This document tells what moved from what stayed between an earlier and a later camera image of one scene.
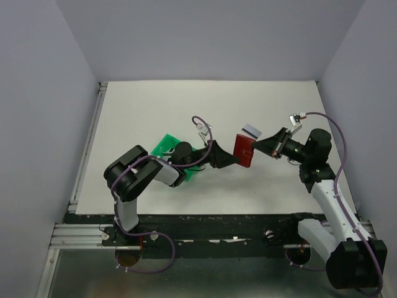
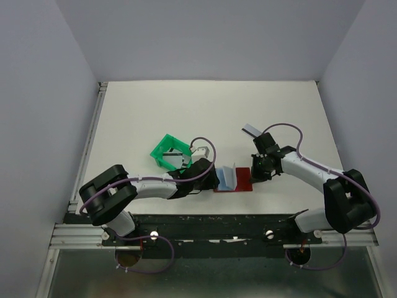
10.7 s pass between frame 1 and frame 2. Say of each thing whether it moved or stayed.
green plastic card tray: stayed
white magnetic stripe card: stayed
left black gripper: moved
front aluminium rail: stayed
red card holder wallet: moved
